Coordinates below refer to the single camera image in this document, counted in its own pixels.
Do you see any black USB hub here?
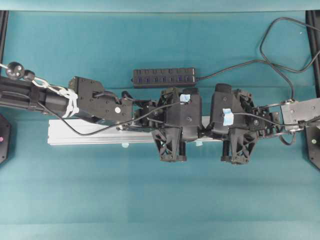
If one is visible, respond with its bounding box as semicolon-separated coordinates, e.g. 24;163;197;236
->
132;67;197;89

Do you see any black frame post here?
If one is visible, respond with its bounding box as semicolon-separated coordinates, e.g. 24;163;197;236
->
305;9;320;98
0;10;9;61

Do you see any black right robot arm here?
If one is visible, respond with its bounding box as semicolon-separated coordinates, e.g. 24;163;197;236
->
210;88;320;165

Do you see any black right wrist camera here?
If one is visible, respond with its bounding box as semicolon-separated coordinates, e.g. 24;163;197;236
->
207;83;242;138

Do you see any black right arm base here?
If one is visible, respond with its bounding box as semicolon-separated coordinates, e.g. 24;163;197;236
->
304;126;320;170

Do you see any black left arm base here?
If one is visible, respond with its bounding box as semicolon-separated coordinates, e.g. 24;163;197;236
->
0;114;12;164

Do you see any black left frame post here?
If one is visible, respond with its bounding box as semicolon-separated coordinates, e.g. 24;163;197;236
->
0;10;9;61

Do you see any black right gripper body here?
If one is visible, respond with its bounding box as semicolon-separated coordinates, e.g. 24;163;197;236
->
221;89;283;164

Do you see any silver aluminium rail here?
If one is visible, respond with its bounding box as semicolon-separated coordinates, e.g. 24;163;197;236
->
47;119;219;148

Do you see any black USB cable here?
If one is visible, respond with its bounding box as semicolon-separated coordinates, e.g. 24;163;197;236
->
194;16;320;101

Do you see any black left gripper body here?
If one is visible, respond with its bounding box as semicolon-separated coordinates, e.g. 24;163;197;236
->
134;87;187;163

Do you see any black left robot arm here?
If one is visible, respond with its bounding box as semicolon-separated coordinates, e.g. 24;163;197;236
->
0;62;191;162

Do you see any black right frame post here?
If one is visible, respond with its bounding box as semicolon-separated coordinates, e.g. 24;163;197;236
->
305;9;320;98

